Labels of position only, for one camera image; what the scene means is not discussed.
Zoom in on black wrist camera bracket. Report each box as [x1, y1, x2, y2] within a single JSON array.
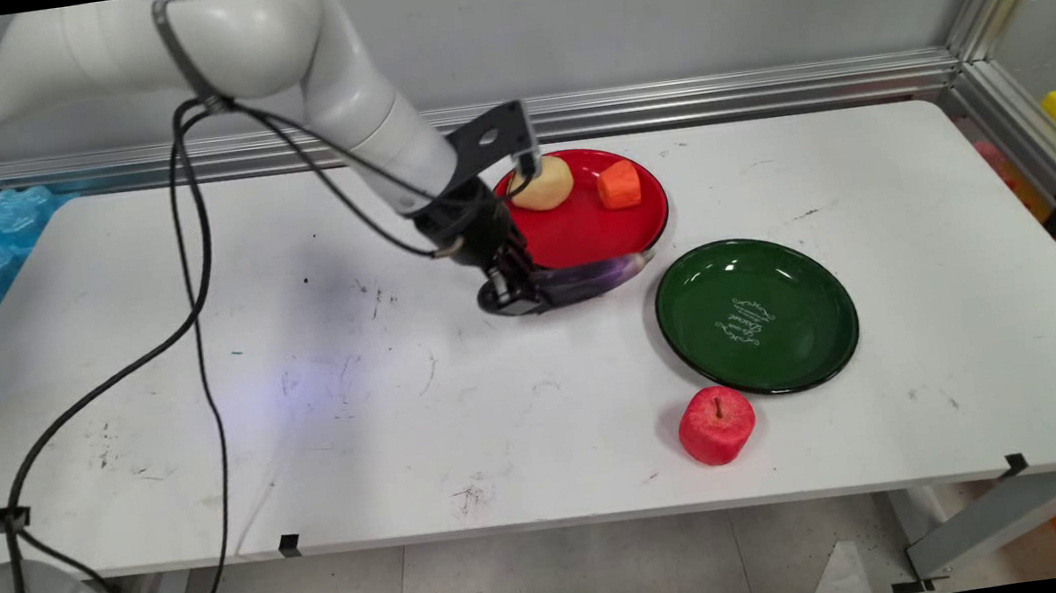
[[440, 99, 544, 191]]

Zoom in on long aluminium frame rail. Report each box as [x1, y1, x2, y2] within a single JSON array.
[[0, 44, 964, 212]]

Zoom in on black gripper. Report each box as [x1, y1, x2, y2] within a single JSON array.
[[407, 168, 555, 329]]

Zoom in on red toy apple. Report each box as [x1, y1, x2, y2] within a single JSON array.
[[673, 381, 763, 471]]

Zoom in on short aluminium frame rail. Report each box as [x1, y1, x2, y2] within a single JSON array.
[[935, 50, 1056, 329]]

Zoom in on yellow toy potato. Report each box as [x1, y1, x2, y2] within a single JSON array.
[[502, 152, 578, 216]]

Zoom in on white slanted table leg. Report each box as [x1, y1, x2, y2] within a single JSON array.
[[877, 467, 1056, 593]]

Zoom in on red round plate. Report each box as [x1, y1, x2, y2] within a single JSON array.
[[486, 137, 677, 287]]

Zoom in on black gripper connector cable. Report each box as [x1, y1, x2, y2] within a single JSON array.
[[207, 71, 469, 285]]

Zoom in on green round plate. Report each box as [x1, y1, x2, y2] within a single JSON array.
[[647, 224, 868, 410]]

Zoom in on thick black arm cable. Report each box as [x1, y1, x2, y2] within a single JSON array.
[[0, 97, 258, 593]]

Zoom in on orange toy carrot piece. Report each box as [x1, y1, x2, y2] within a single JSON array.
[[594, 158, 646, 213]]

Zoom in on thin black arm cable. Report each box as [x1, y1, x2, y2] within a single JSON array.
[[110, 107, 248, 593]]

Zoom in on purple toy eggplant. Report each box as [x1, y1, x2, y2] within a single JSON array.
[[524, 248, 661, 313]]

